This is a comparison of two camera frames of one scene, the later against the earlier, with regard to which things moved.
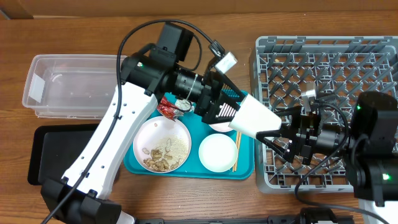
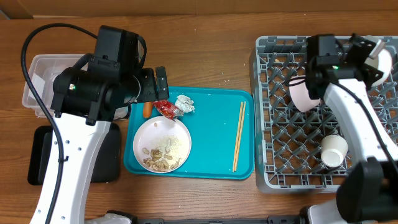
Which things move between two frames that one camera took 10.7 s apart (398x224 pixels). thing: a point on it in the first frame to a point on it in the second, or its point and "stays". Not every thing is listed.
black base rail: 273,219 stays
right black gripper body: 311,127 to 368,75
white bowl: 222,127 to 384,62
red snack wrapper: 168,109 stays
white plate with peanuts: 161,145 stays
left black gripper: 209,110 to 151,93
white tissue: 184,104 stays
